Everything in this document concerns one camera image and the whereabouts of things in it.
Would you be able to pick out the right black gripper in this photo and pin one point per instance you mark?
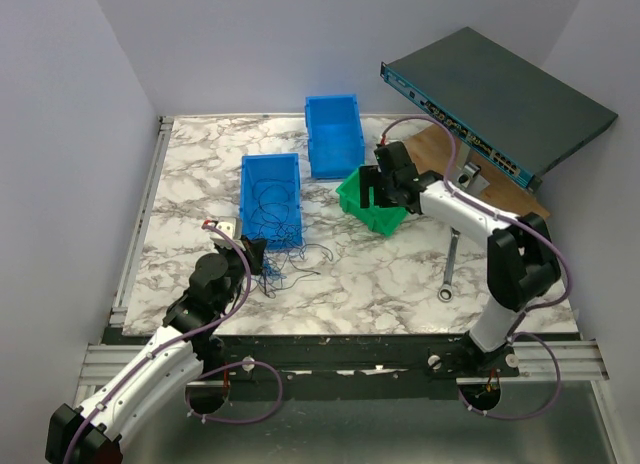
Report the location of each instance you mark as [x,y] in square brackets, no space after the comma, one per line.
[370,177]

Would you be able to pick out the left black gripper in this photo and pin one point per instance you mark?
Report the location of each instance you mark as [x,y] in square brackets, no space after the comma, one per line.
[257,247]

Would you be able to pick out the green bin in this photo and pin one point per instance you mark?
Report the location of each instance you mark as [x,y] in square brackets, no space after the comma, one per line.
[379,220]

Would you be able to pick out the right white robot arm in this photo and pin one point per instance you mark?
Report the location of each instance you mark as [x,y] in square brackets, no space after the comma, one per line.
[521,262]

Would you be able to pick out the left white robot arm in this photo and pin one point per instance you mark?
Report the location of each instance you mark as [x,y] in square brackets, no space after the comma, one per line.
[181,349]

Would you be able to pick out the far blue bin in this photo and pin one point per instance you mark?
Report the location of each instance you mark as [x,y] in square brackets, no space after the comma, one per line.
[335,145]

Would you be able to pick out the blue bin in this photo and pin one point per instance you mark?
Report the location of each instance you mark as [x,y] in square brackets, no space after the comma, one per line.
[335,145]
[270,204]

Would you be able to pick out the near blue bin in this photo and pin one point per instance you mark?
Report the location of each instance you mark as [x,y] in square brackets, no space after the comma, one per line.
[270,204]

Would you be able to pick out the wooden board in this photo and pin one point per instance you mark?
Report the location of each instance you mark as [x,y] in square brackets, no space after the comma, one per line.
[430,150]

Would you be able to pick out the ratchet wrench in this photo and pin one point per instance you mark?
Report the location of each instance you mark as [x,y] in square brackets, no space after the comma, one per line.
[445,292]

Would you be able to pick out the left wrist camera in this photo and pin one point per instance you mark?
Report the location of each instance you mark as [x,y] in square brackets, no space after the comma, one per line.
[223,230]

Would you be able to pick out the metal stand bracket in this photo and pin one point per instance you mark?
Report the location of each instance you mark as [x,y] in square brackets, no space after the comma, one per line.
[467,175]

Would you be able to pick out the network switch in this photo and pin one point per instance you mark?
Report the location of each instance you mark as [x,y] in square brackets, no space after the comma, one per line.
[517,116]

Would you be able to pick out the aluminium frame rail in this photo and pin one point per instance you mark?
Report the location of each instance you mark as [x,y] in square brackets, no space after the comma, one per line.
[130,320]

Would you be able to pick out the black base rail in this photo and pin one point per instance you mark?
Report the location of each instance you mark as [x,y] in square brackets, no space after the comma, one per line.
[350,367]

